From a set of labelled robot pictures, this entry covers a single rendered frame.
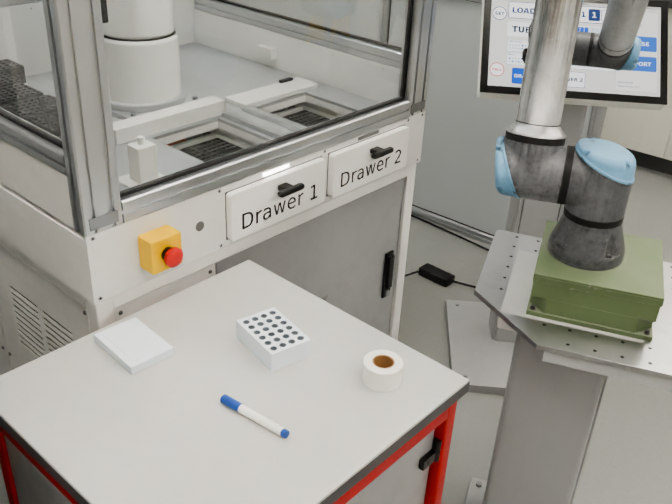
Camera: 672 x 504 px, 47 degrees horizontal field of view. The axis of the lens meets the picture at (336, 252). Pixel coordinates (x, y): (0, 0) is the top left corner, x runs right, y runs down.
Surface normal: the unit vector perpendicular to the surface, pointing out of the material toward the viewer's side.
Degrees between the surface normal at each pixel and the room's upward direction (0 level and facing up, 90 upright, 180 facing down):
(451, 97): 90
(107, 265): 90
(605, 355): 0
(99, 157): 90
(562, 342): 0
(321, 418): 0
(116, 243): 90
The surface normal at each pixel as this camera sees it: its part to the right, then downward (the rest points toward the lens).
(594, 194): -0.32, 0.51
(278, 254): 0.74, 0.36
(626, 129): -0.63, 0.36
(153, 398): 0.04, -0.87
